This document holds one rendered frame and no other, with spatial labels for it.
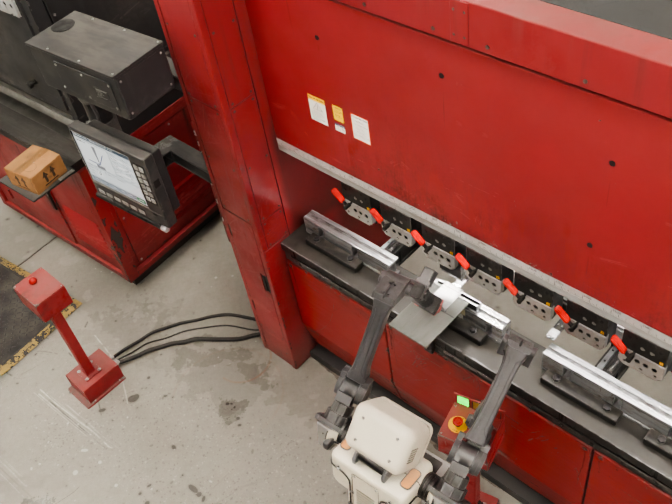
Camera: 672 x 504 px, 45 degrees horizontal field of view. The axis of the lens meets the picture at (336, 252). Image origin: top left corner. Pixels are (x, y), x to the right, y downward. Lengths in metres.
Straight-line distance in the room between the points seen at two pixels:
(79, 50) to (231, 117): 0.59
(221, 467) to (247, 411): 0.32
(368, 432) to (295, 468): 1.57
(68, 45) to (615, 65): 1.95
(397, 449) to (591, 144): 1.00
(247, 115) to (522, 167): 1.19
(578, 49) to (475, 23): 0.30
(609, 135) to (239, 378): 2.63
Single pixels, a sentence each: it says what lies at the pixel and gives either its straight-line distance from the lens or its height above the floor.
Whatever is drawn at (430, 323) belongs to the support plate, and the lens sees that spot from 3.06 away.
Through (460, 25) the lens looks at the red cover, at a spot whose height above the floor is 2.22.
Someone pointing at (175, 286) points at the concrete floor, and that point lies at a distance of 4.81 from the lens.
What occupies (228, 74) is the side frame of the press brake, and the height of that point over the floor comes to 1.79.
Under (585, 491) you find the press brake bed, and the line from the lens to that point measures 3.36.
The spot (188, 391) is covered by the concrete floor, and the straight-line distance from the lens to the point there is 4.32.
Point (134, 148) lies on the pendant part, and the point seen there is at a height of 1.60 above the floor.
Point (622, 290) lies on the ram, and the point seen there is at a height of 1.50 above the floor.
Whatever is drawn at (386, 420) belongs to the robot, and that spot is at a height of 1.39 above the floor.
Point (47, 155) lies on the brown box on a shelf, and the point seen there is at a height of 1.10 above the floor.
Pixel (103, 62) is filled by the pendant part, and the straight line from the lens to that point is 2.99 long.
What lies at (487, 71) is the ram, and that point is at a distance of 2.32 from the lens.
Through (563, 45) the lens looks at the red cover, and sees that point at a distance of 2.11.
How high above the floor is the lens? 3.40
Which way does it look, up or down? 46 degrees down
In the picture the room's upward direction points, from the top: 11 degrees counter-clockwise
